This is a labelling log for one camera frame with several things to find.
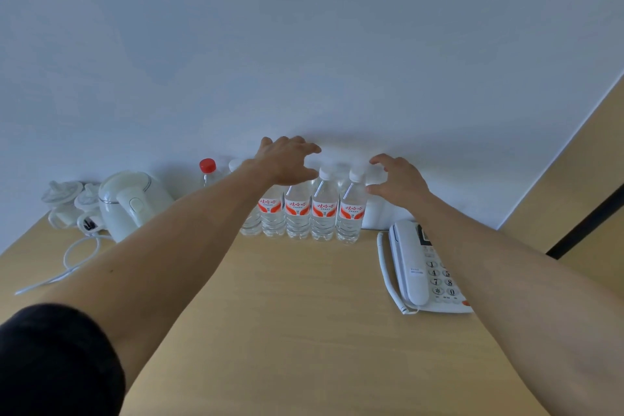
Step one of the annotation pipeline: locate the person's left hand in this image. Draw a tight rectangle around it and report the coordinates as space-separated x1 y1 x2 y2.
243 136 322 187

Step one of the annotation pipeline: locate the person's right hand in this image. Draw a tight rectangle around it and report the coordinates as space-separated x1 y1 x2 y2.
365 153 434 211

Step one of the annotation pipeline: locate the red-cap water bottle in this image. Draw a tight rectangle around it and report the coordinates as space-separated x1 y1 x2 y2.
198 158 221 187

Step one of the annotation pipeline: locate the person's left forearm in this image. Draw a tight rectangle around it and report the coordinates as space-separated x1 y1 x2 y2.
41 162 274 392

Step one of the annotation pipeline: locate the person's right forearm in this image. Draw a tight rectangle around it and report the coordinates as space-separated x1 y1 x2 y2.
409 194 624 416

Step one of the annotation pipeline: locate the grey desk telephone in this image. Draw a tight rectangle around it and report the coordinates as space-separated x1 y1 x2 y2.
388 219 474 314

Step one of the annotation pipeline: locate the white electric kettle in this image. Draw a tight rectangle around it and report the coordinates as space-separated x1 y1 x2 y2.
98 170 176 244

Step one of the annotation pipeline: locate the wooden table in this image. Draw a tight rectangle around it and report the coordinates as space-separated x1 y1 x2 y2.
0 213 556 416

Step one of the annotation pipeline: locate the black t-shirt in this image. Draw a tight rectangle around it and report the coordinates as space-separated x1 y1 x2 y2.
0 303 127 416

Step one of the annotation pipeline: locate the white telephone handset cord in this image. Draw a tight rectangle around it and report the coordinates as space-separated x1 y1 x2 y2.
376 231 419 315

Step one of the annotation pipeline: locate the white kettle power cable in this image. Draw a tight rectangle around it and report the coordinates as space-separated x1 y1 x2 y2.
14 233 116 296

